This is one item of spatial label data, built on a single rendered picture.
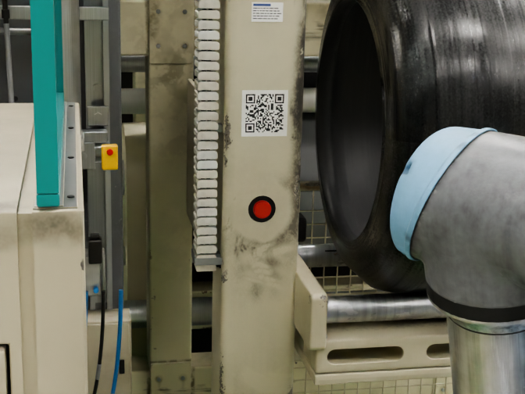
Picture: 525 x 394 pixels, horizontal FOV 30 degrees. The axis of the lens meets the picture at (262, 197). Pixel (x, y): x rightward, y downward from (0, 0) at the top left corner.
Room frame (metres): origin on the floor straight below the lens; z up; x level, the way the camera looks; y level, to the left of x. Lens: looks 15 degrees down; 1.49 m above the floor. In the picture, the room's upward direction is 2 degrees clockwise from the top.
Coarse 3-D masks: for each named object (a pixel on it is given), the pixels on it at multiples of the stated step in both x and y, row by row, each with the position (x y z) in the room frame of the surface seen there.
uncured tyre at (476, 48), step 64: (384, 0) 1.53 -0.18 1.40; (448, 0) 1.48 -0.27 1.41; (512, 0) 1.50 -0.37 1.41; (320, 64) 1.86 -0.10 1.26; (384, 64) 1.48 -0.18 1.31; (448, 64) 1.42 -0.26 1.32; (512, 64) 1.44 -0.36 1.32; (320, 128) 1.87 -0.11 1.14; (384, 128) 1.46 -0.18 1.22; (512, 128) 1.41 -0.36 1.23; (320, 192) 1.85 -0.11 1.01; (384, 192) 1.45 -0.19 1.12; (384, 256) 1.48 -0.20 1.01
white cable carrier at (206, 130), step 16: (208, 0) 1.55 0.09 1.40; (208, 16) 1.55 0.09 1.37; (208, 32) 1.55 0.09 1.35; (208, 48) 1.55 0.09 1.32; (208, 64) 1.55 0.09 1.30; (208, 80) 1.55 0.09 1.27; (208, 96) 1.55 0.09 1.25; (208, 112) 1.55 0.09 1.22; (208, 128) 1.55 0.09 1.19; (208, 144) 1.55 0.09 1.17; (208, 160) 1.55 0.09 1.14; (208, 176) 1.55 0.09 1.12; (208, 192) 1.55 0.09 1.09; (208, 208) 1.55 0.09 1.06; (208, 224) 1.55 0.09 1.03; (208, 240) 1.55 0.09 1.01; (208, 256) 1.55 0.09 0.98
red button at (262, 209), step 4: (260, 200) 1.55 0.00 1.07; (264, 200) 1.56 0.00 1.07; (256, 204) 1.55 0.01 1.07; (260, 204) 1.55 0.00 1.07; (264, 204) 1.55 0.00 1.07; (268, 204) 1.55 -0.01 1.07; (256, 208) 1.55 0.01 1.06; (260, 208) 1.55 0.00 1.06; (264, 208) 1.55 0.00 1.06; (268, 208) 1.55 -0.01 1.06; (256, 212) 1.55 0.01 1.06; (260, 212) 1.55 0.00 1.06; (264, 212) 1.55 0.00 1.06; (268, 212) 1.55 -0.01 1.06; (256, 216) 1.55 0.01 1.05; (260, 216) 1.55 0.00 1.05; (264, 216) 1.55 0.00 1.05
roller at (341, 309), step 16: (336, 304) 1.51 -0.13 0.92; (352, 304) 1.51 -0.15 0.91; (368, 304) 1.51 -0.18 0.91; (384, 304) 1.52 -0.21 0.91; (400, 304) 1.52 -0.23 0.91; (416, 304) 1.53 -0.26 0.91; (432, 304) 1.53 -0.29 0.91; (336, 320) 1.50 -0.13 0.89; (352, 320) 1.51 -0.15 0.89; (368, 320) 1.52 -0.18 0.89; (384, 320) 1.52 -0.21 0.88
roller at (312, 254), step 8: (304, 248) 1.79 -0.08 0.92; (312, 248) 1.79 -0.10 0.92; (320, 248) 1.79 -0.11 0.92; (328, 248) 1.80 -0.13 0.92; (304, 256) 1.78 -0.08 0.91; (312, 256) 1.78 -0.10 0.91; (320, 256) 1.78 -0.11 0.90; (328, 256) 1.79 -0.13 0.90; (336, 256) 1.79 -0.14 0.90; (312, 264) 1.78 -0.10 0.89; (320, 264) 1.79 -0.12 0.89; (328, 264) 1.79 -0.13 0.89; (336, 264) 1.79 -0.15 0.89; (344, 264) 1.80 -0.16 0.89
